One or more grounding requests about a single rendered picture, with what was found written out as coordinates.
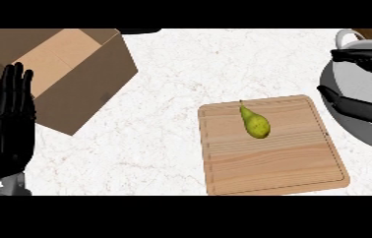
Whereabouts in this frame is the dark object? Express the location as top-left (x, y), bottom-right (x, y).
top-left (115, 28), bottom-right (162, 35)

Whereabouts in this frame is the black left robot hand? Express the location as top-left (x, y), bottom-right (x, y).
top-left (0, 61), bottom-right (38, 179)

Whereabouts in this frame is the wooden cutting board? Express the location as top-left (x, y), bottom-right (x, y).
top-left (196, 94), bottom-right (351, 197)

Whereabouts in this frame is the green pear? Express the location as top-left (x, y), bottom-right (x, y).
top-left (238, 99), bottom-right (272, 140)

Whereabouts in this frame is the white mug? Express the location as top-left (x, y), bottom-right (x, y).
top-left (334, 29), bottom-right (372, 51)

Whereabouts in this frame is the open brown cardboard box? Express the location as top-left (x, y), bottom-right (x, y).
top-left (0, 28), bottom-right (140, 137)

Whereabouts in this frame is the grey pot with black handles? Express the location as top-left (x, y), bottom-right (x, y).
top-left (316, 48), bottom-right (372, 147)

